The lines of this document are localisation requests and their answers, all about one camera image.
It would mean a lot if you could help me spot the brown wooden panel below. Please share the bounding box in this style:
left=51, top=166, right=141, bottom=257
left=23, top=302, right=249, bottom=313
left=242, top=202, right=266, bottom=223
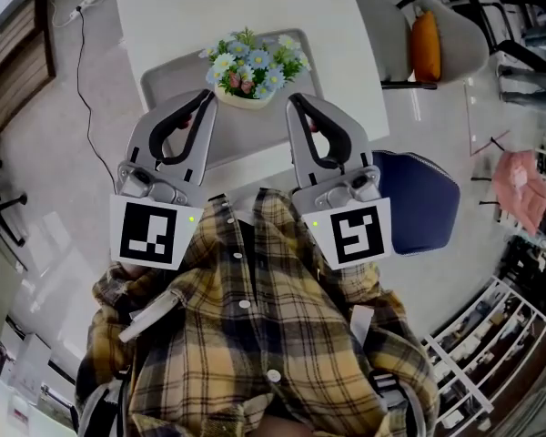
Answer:
left=0, top=0, right=58, bottom=155

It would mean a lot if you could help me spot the dark blue chair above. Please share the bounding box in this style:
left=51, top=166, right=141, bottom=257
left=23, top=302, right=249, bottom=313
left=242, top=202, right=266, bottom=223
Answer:
left=371, top=149, right=462, bottom=257

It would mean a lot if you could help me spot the white shelf rack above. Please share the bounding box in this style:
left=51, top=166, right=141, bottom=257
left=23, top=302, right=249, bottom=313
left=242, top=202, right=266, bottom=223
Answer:
left=420, top=275, right=546, bottom=430

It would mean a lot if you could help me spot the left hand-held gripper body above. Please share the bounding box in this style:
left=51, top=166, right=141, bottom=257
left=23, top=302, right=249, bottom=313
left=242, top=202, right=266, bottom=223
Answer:
left=108, top=159, right=206, bottom=271

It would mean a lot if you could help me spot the grey armchair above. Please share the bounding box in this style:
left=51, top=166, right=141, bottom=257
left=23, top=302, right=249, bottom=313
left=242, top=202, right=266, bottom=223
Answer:
left=348, top=0, right=490, bottom=91

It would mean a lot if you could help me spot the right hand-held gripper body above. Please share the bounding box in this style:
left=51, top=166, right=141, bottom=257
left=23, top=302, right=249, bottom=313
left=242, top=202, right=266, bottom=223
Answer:
left=290, top=164, right=395, bottom=271

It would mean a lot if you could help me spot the grey plastic tray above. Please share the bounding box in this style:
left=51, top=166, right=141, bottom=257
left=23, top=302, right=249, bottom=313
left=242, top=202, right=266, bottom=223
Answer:
left=139, top=27, right=325, bottom=122

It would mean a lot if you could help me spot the pink cloth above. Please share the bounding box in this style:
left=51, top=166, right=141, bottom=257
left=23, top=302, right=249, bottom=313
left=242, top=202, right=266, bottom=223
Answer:
left=490, top=149, right=546, bottom=239

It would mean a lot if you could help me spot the black power cable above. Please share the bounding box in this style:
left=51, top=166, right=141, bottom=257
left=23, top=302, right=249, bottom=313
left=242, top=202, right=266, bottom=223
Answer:
left=74, top=10, right=120, bottom=187

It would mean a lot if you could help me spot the orange cushion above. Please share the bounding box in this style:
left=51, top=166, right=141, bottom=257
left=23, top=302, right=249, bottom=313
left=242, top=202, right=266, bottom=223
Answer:
left=410, top=10, right=443, bottom=82

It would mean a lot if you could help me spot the black office chair base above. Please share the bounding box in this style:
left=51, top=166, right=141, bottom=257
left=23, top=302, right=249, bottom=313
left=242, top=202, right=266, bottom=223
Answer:
left=0, top=158, right=29, bottom=269

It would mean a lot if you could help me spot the yellow plaid shirt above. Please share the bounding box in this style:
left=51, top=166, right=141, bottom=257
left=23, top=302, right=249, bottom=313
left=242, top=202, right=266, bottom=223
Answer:
left=75, top=188, right=440, bottom=437

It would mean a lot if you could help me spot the white power strip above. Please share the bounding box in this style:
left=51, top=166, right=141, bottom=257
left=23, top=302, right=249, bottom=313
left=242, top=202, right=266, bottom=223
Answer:
left=67, top=0, right=98, bottom=21

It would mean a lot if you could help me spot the blue white potted flower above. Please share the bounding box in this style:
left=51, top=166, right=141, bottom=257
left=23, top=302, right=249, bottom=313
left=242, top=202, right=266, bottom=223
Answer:
left=198, top=25, right=312, bottom=111

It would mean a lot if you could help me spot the grey backpack strap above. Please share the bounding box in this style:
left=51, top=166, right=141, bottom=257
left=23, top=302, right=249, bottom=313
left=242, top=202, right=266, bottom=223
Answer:
left=76, top=371, right=134, bottom=437

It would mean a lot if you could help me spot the black frame chair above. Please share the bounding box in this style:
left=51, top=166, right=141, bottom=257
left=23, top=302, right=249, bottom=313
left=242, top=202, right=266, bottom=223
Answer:
left=430, top=0, right=546, bottom=75

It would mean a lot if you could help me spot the black strap buckle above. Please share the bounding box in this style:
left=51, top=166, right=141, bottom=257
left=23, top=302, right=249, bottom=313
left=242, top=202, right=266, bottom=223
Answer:
left=368, top=370, right=411, bottom=412

